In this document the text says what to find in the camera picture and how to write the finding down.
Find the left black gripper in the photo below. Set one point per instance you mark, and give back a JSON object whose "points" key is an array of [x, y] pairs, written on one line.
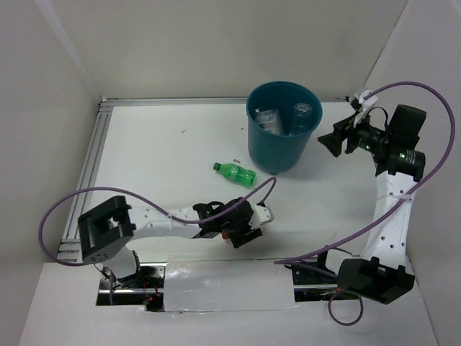
{"points": [[240, 238]]}

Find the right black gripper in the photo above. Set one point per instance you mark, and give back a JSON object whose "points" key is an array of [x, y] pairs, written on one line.
{"points": [[333, 141]]}

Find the clear water bottle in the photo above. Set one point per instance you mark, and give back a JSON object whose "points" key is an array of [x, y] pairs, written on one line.
{"points": [[300, 120]]}

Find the large labelled clear bottle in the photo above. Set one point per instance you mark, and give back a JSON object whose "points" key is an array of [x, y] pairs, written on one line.
{"points": [[269, 120]]}

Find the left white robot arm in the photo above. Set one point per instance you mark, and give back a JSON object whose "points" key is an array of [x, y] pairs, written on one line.
{"points": [[106, 229]]}

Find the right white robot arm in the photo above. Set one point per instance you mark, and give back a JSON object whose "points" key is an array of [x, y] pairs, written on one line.
{"points": [[379, 272]]}

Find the teal plastic bin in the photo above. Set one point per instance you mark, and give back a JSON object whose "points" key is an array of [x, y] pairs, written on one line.
{"points": [[276, 153]]}

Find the green plastic bottle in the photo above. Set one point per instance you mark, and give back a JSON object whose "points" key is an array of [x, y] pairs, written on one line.
{"points": [[235, 173]]}

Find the silver foil tape sheet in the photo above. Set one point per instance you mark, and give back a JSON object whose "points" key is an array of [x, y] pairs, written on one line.
{"points": [[204, 286]]}

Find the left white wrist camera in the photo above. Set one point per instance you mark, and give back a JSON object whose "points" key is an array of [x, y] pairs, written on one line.
{"points": [[261, 216]]}

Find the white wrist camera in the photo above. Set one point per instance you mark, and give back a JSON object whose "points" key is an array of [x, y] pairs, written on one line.
{"points": [[261, 216], [362, 103]]}

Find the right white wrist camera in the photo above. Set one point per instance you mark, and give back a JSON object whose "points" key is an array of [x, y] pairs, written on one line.
{"points": [[362, 103]]}

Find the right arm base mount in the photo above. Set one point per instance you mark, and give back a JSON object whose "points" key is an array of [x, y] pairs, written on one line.
{"points": [[312, 282]]}

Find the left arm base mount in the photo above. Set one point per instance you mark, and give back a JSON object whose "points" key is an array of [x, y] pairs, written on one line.
{"points": [[147, 292]]}

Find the aluminium frame rail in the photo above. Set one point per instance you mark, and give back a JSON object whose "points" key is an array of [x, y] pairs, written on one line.
{"points": [[164, 150]]}

